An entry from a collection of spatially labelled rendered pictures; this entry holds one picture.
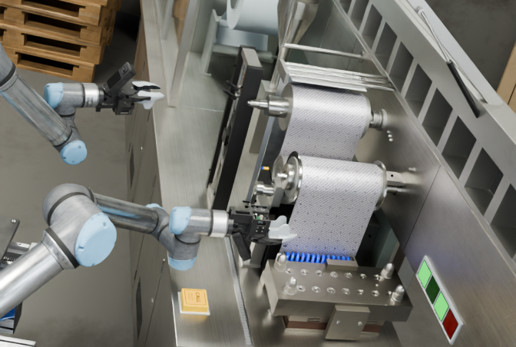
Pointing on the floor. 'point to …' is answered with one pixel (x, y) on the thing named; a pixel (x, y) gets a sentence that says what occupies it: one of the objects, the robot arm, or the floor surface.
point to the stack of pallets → (59, 12)
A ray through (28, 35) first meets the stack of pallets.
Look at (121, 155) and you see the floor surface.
